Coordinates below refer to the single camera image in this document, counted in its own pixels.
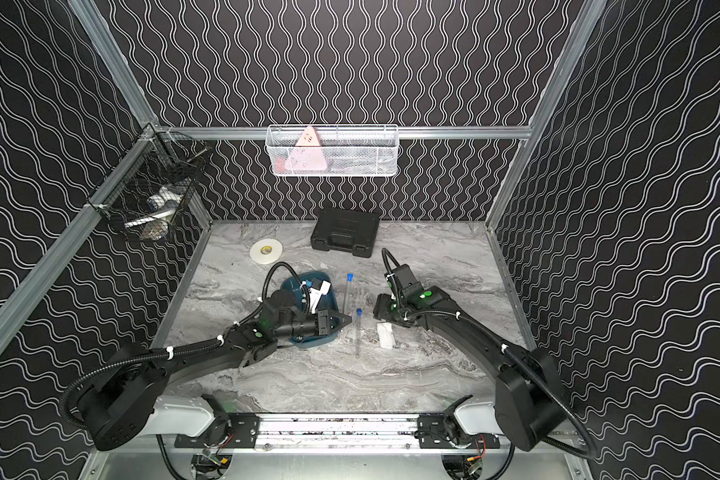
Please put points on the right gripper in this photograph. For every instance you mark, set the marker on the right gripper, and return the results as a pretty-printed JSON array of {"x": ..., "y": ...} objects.
[{"x": 380, "y": 308}]

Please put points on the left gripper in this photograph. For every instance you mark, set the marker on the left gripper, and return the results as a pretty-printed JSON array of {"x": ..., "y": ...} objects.
[{"x": 323, "y": 322}]

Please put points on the white wipe cloth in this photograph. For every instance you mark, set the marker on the white wipe cloth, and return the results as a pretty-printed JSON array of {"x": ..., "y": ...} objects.
[{"x": 386, "y": 337}]

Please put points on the clear test tube blue cap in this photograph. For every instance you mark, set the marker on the clear test tube blue cap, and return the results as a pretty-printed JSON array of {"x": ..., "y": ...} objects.
[
  {"x": 346, "y": 307},
  {"x": 358, "y": 332}
]

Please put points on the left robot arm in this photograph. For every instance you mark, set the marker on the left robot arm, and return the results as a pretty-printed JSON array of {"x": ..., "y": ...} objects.
[{"x": 114, "y": 402}]

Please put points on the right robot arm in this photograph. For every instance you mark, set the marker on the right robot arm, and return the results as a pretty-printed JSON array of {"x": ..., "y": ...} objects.
[{"x": 531, "y": 405}]

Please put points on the teal plastic tray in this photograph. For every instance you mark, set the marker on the teal plastic tray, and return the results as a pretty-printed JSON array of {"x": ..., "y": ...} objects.
[{"x": 308, "y": 278}]

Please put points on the black plastic tool case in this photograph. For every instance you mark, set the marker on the black plastic tool case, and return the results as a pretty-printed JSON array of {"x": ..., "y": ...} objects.
[{"x": 348, "y": 231}]

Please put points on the white tape roll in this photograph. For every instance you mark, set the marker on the white tape roll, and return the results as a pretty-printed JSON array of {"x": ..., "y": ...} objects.
[{"x": 266, "y": 251}]

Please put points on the pink triangular card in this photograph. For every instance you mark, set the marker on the pink triangular card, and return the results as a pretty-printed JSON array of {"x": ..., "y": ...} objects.
[{"x": 307, "y": 156}]

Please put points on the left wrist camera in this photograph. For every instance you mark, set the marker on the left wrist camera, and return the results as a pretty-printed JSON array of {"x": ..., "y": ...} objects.
[{"x": 319, "y": 291}]

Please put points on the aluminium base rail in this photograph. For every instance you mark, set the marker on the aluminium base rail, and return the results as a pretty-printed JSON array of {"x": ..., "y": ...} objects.
[{"x": 471, "y": 429}]

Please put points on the white wire basket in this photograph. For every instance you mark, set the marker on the white wire basket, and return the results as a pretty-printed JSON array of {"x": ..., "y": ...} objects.
[{"x": 352, "y": 150}]

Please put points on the black wire basket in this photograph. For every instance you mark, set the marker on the black wire basket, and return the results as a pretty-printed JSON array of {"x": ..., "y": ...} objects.
[{"x": 147, "y": 203}]

